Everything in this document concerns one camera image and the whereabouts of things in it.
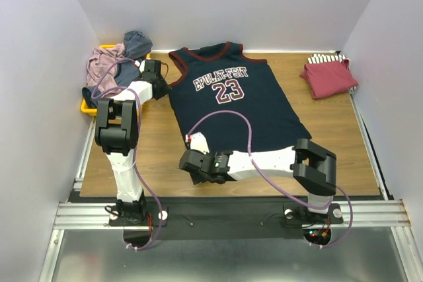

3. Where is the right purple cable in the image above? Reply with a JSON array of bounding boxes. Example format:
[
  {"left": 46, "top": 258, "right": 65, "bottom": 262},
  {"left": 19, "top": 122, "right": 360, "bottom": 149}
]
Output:
[{"left": 190, "top": 110, "right": 353, "bottom": 250}]

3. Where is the pink tank top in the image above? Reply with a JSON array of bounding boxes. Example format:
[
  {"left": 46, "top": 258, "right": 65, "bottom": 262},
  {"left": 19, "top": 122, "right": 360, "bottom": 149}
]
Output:
[{"left": 87, "top": 43, "right": 125, "bottom": 92}]

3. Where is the yellow plastic tray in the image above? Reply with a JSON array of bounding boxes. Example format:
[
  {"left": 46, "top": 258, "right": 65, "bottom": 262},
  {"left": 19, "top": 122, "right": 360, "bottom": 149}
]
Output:
[{"left": 80, "top": 44, "right": 153, "bottom": 118}]

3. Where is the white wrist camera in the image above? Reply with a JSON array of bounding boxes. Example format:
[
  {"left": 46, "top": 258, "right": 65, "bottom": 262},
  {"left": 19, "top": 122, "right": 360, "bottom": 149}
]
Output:
[
  {"left": 134, "top": 60, "right": 146, "bottom": 73},
  {"left": 185, "top": 132, "right": 210, "bottom": 154}
]

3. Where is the left white knob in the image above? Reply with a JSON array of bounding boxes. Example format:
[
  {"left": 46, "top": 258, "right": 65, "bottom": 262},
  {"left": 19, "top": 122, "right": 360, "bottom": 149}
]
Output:
[{"left": 158, "top": 211, "right": 168, "bottom": 220}]

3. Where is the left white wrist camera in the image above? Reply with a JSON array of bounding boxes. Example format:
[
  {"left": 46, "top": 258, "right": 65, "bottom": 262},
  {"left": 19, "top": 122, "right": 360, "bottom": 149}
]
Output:
[{"left": 134, "top": 60, "right": 146, "bottom": 73}]

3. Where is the folded striped tank top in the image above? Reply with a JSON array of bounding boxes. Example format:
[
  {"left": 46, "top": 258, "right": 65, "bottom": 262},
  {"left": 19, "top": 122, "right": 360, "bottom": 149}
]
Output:
[{"left": 307, "top": 52, "right": 358, "bottom": 93}]

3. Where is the folded red tank top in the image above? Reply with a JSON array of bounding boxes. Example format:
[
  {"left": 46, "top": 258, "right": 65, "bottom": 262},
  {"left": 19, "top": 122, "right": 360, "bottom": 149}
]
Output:
[{"left": 299, "top": 59, "right": 360, "bottom": 100}]

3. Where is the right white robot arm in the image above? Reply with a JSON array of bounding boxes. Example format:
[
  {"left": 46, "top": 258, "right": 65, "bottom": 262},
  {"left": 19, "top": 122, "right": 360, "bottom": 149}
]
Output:
[{"left": 179, "top": 133, "right": 337, "bottom": 223}]

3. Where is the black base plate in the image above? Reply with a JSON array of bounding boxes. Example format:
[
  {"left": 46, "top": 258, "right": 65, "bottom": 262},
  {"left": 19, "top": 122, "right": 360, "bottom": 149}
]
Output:
[{"left": 108, "top": 195, "right": 351, "bottom": 242}]

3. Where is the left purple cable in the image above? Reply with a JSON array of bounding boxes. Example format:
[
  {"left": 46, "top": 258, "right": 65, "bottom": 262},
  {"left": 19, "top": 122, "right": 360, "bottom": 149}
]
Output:
[{"left": 91, "top": 57, "right": 165, "bottom": 252}]

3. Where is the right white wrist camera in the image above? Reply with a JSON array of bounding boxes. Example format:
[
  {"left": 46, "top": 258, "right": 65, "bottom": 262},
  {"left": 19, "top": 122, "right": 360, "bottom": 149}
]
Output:
[{"left": 185, "top": 132, "right": 210, "bottom": 154}]

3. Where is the right silver knob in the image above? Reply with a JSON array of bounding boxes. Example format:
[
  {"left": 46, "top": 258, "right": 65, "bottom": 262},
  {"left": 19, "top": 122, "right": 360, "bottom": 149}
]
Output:
[{"left": 284, "top": 209, "right": 295, "bottom": 219}]

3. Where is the grey-blue tank top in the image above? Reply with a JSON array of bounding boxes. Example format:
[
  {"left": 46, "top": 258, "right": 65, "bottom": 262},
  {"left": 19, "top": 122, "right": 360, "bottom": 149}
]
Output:
[{"left": 81, "top": 30, "right": 153, "bottom": 108}]

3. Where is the purple cable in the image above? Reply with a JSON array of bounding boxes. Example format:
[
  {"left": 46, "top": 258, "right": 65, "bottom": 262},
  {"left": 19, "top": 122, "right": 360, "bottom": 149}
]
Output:
[
  {"left": 190, "top": 110, "right": 353, "bottom": 250},
  {"left": 91, "top": 57, "right": 165, "bottom": 252}
]

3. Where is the navy basketball jersey tank top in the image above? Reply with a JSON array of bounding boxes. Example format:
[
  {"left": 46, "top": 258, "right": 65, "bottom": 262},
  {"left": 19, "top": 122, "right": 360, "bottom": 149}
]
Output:
[{"left": 169, "top": 42, "right": 311, "bottom": 153}]

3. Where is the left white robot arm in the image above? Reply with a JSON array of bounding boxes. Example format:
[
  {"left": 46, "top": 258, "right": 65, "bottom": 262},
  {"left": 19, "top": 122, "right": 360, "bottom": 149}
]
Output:
[{"left": 91, "top": 58, "right": 171, "bottom": 226}]

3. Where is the aluminium frame rail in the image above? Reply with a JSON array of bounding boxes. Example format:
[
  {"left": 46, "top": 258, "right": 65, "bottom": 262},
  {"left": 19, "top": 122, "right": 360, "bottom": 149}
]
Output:
[{"left": 39, "top": 119, "right": 124, "bottom": 281}]

